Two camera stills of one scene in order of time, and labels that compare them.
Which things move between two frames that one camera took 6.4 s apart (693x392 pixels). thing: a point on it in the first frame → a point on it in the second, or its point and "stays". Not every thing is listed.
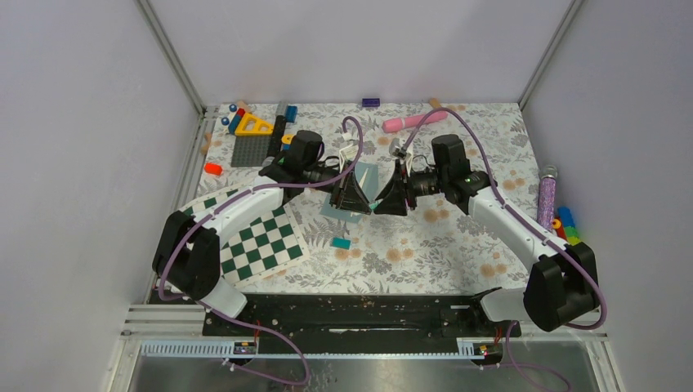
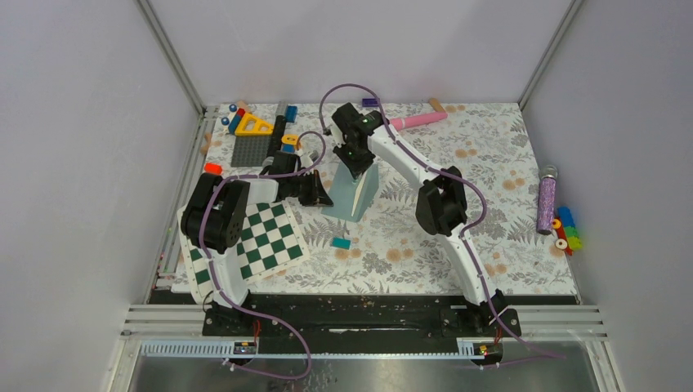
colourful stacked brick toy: [565, 225] stays
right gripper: [394, 195] → [355, 169]
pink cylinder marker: [400, 122] stays
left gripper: [347, 195] → [318, 195]
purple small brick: [370, 102] stays
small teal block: [340, 242] stays
